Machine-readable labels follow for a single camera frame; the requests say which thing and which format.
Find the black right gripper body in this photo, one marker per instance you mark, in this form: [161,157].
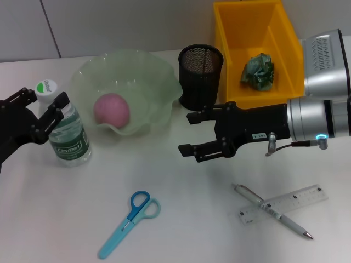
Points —
[255,128]

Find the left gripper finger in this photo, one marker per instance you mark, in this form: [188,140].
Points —
[52,112]
[22,97]

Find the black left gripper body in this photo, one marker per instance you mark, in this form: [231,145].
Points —
[16,128]

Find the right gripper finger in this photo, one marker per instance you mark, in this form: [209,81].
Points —
[203,152]
[208,115]

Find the clear plastic water bottle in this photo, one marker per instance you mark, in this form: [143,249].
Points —
[68,137]

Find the green plastic wrap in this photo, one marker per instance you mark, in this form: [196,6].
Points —
[257,72]

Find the pink peach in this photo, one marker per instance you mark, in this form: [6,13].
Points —
[112,109]

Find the blue scissors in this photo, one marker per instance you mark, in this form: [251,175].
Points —
[137,212]

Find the black mesh pen holder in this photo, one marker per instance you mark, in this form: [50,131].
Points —
[200,79]

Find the clear plastic ruler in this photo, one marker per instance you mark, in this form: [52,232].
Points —
[299,201]

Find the green glass fruit plate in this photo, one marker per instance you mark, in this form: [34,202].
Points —
[131,71]

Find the white grey ballpoint pen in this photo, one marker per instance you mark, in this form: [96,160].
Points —
[285,219]

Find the yellow plastic bin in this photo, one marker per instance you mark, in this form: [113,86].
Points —
[235,35]

